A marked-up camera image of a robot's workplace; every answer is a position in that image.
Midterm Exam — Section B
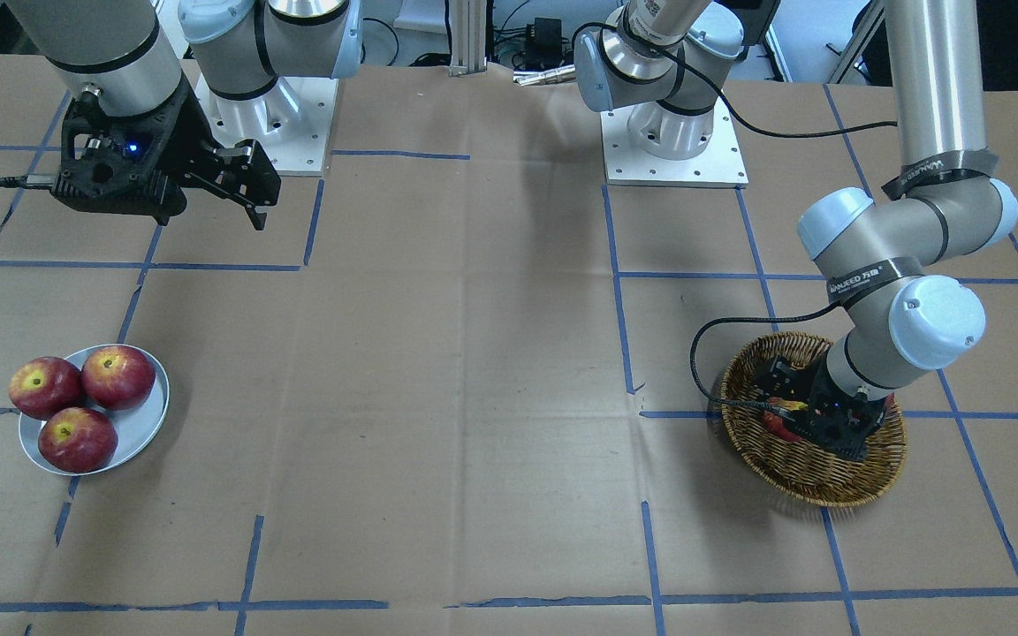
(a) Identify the red apple plate top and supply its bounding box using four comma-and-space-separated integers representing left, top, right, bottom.
81, 344, 156, 411

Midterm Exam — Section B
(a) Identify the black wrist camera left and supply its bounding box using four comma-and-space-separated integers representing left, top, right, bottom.
802, 370, 888, 462

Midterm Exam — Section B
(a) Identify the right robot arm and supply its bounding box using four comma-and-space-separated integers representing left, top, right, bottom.
8, 1, 361, 230

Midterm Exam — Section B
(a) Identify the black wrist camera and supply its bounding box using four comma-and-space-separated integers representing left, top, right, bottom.
802, 370, 888, 462
51, 84, 186, 225

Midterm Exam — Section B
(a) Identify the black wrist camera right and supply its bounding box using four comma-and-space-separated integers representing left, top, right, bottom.
51, 84, 186, 225

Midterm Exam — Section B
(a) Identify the red yellow apple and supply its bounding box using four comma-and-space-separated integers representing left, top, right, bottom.
761, 396, 808, 443

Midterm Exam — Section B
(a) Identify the woven wicker basket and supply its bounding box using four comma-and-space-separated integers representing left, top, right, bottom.
715, 331, 908, 507

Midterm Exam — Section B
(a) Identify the red apple plate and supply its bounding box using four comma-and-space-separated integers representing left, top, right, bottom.
81, 344, 156, 411
37, 406, 118, 474
7, 357, 87, 421

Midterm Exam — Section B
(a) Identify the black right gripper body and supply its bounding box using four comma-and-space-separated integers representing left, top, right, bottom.
157, 75, 255, 199

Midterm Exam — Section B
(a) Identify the white plate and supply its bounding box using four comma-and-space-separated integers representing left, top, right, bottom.
18, 344, 171, 476

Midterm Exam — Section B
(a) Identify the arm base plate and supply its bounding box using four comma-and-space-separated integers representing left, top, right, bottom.
599, 98, 750, 188
195, 77, 340, 177

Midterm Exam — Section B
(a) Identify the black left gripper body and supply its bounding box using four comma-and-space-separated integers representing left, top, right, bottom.
752, 355, 832, 421

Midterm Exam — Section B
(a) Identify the aluminium profile post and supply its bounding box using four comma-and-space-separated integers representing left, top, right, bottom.
444, 0, 493, 78

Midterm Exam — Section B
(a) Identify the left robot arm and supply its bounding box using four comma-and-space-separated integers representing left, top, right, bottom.
573, 1, 1018, 424

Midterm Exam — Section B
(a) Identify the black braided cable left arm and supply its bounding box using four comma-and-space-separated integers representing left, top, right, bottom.
571, 22, 903, 418

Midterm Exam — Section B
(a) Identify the black power adapter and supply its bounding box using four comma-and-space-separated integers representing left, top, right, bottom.
527, 17, 563, 67

